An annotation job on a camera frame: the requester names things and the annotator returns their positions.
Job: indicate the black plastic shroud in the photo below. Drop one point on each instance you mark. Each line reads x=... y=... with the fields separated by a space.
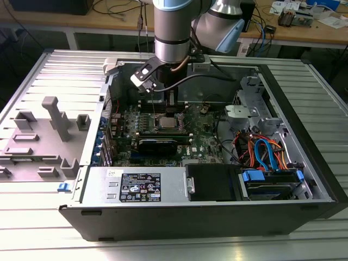
x=212 y=182

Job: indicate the small black adapter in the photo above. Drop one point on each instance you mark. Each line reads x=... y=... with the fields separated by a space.
x=270 y=28

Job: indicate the green motherboard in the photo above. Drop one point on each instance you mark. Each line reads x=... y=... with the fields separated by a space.
x=201 y=141

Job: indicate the heat sink cooler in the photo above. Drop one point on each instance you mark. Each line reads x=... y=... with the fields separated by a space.
x=286 y=17

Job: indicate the CPU socket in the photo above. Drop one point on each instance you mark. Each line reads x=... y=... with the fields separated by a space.
x=157 y=128

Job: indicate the hard disk in blue carrier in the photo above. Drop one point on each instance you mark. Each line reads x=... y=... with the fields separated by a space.
x=272 y=189

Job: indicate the small electronics box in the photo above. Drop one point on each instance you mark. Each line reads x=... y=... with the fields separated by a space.
x=305 y=19

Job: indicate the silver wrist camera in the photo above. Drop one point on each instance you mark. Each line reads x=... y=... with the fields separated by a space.
x=201 y=66

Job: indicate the coin cell battery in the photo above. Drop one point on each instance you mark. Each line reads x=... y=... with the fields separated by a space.
x=203 y=109

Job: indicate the silver drive bay cage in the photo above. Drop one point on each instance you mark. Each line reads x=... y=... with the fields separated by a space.
x=253 y=89

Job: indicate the blue plastic latch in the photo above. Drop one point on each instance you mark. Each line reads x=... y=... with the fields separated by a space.
x=63 y=187

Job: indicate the blue slot clip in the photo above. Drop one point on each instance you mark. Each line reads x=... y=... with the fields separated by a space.
x=103 y=122
x=95 y=161
x=100 y=136
x=97 y=150

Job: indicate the grey parts rack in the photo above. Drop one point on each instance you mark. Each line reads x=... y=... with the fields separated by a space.
x=40 y=146

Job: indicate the wooden desk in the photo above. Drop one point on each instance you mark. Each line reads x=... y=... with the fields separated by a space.
x=81 y=24

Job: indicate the black upright box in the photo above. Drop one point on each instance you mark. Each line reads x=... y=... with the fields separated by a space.
x=248 y=16

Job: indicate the silver CPU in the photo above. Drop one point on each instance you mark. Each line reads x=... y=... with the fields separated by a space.
x=167 y=124

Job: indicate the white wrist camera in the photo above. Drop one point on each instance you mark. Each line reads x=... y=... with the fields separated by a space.
x=141 y=79

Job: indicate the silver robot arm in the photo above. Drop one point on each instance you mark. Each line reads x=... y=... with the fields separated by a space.
x=171 y=32

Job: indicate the silver power supply unit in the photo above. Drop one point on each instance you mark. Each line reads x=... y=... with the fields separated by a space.
x=95 y=187

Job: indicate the black graphics card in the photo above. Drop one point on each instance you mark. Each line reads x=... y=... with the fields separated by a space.
x=157 y=148

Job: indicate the white paper sheet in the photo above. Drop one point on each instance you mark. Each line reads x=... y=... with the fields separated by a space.
x=333 y=22

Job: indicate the white leaflet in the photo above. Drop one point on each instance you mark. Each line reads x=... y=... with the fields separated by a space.
x=285 y=6

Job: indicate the black grey PC case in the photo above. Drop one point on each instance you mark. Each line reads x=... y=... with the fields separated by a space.
x=174 y=223

